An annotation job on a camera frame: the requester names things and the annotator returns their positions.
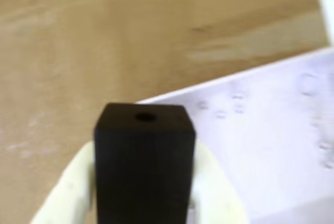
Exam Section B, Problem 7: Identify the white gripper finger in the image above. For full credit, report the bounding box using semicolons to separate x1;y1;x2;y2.
192;142;250;224
30;140;97;224

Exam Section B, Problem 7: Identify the black rectangular block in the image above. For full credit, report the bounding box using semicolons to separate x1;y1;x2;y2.
93;103;196;224

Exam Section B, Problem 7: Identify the pale lilac plastic box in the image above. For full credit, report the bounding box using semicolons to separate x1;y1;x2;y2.
135;48;334;224

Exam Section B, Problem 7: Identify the brown cardboard sheet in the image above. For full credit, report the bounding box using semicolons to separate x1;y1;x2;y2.
0;0;328;224

